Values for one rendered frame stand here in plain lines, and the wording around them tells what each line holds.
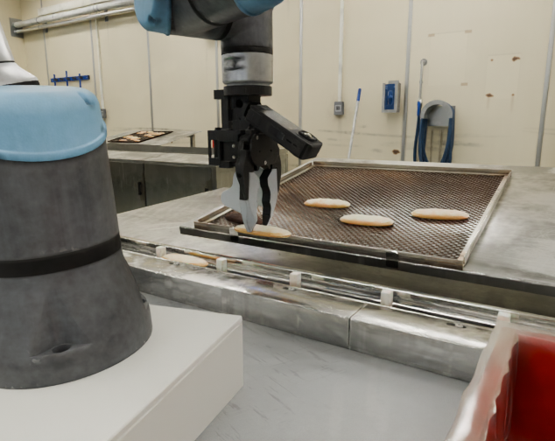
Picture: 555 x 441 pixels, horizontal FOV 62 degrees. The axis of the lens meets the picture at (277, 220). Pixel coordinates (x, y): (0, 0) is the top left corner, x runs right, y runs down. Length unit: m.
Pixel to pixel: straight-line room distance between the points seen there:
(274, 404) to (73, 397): 0.19
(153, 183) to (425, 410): 3.54
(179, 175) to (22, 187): 3.31
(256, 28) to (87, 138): 0.35
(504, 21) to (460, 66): 0.45
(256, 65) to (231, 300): 0.33
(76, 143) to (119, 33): 6.42
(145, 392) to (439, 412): 0.27
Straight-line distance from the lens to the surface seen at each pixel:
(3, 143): 0.39
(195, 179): 3.56
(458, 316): 0.63
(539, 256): 0.76
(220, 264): 0.76
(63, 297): 0.40
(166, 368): 0.40
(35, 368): 0.41
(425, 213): 0.88
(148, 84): 6.35
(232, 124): 0.70
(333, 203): 0.94
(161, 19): 0.62
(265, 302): 0.61
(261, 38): 0.68
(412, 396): 0.51
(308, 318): 0.59
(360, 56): 4.67
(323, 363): 0.55
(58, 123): 0.39
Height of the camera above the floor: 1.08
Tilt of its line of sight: 12 degrees down
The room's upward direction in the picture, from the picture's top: straight up
